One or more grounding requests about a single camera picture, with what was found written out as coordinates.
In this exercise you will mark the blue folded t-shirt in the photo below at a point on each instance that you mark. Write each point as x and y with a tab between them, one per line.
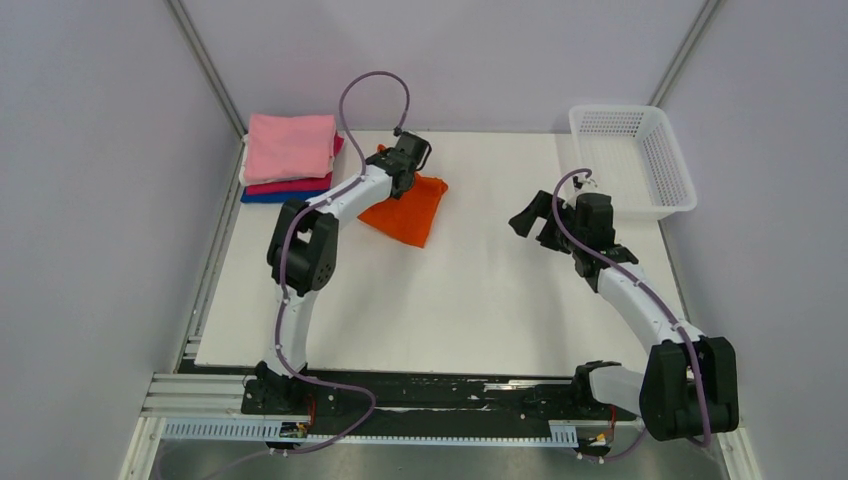
279	197

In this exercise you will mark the aluminium frame post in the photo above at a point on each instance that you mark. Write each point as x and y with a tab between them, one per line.
203	59
696	31

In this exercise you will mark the pink folded t-shirt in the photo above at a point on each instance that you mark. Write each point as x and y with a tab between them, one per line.
282	148

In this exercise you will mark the magenta folded t-shirt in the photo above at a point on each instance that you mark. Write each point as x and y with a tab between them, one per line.
302	185

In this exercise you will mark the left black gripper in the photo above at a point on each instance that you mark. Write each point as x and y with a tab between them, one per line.
382	153

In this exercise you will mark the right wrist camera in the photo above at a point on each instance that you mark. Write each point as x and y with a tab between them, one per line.
584	184

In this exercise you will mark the right aluminium frame post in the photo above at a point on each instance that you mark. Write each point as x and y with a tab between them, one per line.
696	31

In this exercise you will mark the white slotted cable duct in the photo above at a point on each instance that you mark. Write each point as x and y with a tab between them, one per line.
278	431

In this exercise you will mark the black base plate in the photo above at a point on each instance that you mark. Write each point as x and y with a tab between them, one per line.
409	403

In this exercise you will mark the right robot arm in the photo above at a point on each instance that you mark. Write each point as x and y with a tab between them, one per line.
689	386

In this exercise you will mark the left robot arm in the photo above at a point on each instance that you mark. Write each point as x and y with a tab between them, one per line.
302	255

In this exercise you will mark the white plastic basket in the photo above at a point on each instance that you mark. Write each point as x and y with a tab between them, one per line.
635	158

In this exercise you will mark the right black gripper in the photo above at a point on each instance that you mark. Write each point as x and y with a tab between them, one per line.
539	207

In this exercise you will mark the left aluminium frame post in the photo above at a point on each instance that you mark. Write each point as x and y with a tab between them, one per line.
203	59

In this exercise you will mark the orange t-shirt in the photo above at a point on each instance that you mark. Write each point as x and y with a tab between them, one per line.
409	218

